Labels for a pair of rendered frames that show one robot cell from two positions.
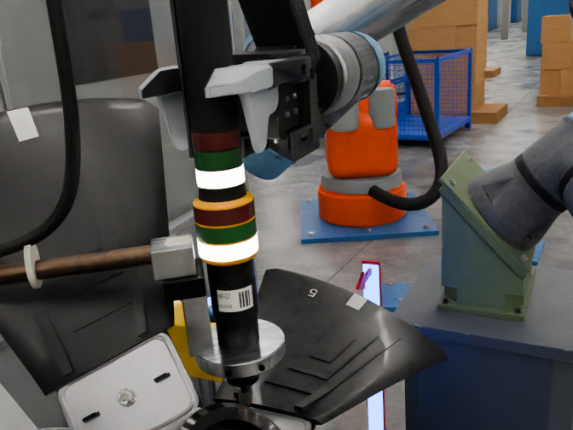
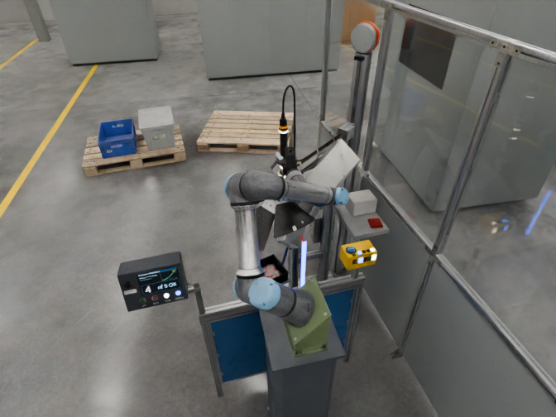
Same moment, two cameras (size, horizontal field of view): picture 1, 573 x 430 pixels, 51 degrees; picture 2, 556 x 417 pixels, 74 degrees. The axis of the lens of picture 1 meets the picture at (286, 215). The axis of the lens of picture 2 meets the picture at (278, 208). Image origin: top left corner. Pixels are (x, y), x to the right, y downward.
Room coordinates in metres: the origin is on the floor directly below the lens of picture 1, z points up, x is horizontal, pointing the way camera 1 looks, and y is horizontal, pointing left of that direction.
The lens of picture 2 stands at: (1.63, -1.03, 2.40)
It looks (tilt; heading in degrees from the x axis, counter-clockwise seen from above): 38 degrees down; 140
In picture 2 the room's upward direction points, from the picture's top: 1 degrees counter-clockwise
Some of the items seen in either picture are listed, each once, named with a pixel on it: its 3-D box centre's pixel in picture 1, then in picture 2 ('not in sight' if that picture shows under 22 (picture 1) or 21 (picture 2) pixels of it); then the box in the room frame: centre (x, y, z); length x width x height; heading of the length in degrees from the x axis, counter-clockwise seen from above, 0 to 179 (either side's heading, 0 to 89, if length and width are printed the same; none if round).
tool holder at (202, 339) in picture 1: (220, 298); not in sight; (0.41, 0.05, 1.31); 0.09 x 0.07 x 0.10; 99
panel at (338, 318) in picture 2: not in sight; (285, 337); (0.69, -0.20, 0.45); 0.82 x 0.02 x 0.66; 65
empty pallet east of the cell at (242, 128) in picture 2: not in sight; (248, 131); (-2.24, 1.74, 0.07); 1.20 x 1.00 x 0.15; 44
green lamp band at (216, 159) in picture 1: (218, 155); not in sight; (0.41, 0.04, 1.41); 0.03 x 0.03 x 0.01
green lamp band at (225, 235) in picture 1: (226, 225); not in sight; (0.41, 0.04, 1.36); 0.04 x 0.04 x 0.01
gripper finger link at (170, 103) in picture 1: (180, 109); not in sight; (0.43, 0.07, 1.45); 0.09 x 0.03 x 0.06; 144
